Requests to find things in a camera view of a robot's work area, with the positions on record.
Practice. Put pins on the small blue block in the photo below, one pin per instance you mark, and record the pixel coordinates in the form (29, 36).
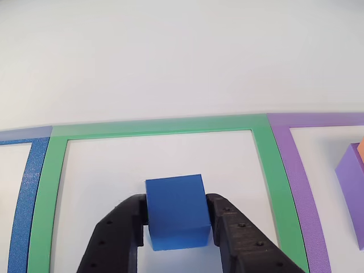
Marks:
(176, 204)

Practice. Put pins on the green square frame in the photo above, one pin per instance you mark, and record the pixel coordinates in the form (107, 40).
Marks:
(159, 125)

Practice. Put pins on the blue square frame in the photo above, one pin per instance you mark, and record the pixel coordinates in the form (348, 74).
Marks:
(25, 185)

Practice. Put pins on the purple square frame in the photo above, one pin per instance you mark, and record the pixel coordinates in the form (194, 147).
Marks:
(298, 185)

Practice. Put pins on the orange block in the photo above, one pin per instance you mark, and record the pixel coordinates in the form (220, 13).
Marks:
(361, 150)

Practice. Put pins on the large purple block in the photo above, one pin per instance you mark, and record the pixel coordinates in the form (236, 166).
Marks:
(351, 185)

